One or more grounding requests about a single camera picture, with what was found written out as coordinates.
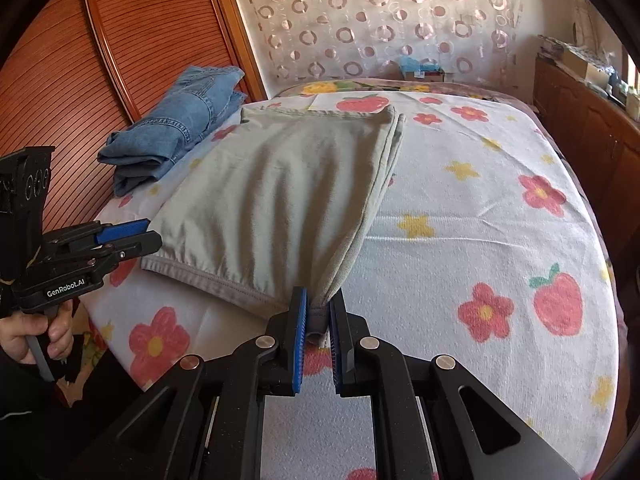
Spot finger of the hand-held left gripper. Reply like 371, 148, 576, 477
65, 231, 163, 275
47, 219, 152, 252

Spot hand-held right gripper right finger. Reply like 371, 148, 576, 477
327, 292, 581, 480

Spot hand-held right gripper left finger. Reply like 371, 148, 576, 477
75, 287, 309, 480

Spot grey pants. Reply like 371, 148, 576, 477
140, 105, 407, 347

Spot person's left forearm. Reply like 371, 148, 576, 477
0, 350, 146, 480

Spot person's left hand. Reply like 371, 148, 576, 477
0, 305, 74, 363

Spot folded blue jeans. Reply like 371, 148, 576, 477
97, 65, 248, 197

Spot brown slatted wooden wardrobe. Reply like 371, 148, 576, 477
0, 0, 268, 241

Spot bed with floral sheet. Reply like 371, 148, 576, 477
82, 90, 621, 480

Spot large-flower floral bedsheet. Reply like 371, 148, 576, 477
275, 78, 541, 116

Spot cardboard box with blue contents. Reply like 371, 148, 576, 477
397, 57, 446, 82

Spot sheer circle-pattern curtain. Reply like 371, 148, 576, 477
222, 0, 523, 86

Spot brown wooden counter cabinet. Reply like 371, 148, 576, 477
532, 55, 640, 211

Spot patterned stack of cloth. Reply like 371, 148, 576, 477
537, 34, 601, 61

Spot open brown cardboard box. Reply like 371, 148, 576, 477
565, 47, 610, 87

